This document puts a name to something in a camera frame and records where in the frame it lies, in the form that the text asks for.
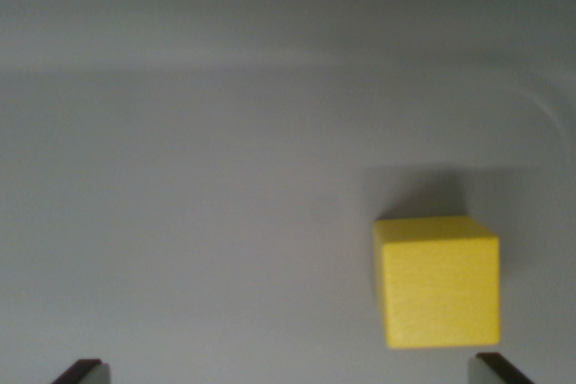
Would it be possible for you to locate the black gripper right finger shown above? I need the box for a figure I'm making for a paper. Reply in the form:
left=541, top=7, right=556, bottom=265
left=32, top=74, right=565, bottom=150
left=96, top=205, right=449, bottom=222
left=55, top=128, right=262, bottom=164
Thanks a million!
left=467, top=352, right=536, bottom=384

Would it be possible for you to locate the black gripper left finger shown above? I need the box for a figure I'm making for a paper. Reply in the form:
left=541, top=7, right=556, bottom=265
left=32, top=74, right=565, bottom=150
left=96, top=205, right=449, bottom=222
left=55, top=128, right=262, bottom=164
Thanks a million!
left=50, top=358, right=111, bottom=384

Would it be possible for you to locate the yellow wooden cube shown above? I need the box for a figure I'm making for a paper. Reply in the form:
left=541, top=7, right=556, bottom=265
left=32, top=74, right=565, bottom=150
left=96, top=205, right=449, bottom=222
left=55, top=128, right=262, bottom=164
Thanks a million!
left=373, top=216, right=502, bottom=351

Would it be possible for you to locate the white plastic bin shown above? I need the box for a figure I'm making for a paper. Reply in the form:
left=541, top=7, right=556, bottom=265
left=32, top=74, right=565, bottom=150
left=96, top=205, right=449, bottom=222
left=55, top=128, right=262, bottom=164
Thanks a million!
left=0, top=0, right=576, bottom=384

